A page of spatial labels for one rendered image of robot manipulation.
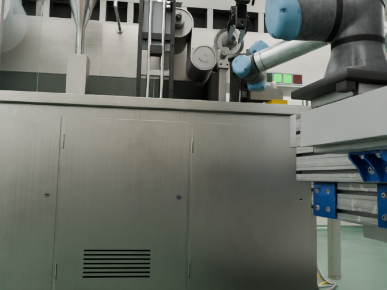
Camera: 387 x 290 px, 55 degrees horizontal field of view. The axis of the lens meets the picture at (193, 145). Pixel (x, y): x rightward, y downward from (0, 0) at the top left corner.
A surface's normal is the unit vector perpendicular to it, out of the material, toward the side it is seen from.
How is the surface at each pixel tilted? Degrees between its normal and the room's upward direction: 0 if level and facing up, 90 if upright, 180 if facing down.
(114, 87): 90
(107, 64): 90
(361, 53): 72
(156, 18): 90
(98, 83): 90
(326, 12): 108
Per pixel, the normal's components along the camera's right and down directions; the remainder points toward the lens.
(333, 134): -0.97, -0.04
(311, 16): 0.04, 0.39
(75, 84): 0.12, -0.08
